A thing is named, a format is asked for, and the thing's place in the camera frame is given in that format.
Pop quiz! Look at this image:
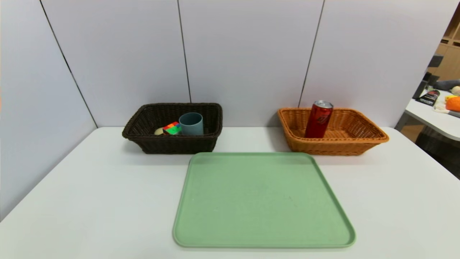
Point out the white side table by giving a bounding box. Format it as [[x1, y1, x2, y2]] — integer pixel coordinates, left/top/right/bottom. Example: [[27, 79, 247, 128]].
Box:
[[395, 89, 460, 142]]

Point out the dark brown wicker basket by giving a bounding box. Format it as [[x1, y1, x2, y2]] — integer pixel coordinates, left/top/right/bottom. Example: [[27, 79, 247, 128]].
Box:
[[122, 103, 223, 155]]

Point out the grey plush toy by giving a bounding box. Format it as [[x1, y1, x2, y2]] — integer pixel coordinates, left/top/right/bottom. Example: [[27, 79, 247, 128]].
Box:
[[433, 79, 460, 91]]

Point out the multicoloured puzzle cube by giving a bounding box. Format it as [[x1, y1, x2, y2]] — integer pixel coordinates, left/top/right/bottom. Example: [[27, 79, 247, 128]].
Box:
[[162, 122, 182, 136]]

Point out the dark round bin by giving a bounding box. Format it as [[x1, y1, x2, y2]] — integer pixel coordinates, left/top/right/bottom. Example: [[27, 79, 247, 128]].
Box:
[[415, 126, 460, 179]]

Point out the wooden shelf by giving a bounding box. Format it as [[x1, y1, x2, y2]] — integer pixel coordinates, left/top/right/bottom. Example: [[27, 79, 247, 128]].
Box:
[[428, 7, 460, 81]]

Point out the black red box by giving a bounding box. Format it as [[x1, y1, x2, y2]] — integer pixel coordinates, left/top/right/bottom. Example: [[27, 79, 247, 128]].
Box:
[[419, 90, 441, 106]]

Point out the black office chair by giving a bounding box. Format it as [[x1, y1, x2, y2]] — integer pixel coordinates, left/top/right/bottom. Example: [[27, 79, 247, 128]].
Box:
[[413, 54, 445, 100]]

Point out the red soda can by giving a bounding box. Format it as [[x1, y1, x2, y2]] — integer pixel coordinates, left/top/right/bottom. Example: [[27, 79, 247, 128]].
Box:
[[304, 100, 334, 139]]

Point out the light green plastic tray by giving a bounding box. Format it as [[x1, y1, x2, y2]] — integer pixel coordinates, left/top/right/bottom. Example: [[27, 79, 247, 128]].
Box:
[[172, 152, 357, 249]]

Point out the blue-grey plastic cup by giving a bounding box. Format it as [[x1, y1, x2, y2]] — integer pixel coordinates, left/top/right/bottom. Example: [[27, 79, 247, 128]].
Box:
[[179, 112, 204, 136]]

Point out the orange wicker basket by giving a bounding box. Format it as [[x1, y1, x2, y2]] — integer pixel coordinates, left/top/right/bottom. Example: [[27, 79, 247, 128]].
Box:
[[277, 108, 390, 156]]

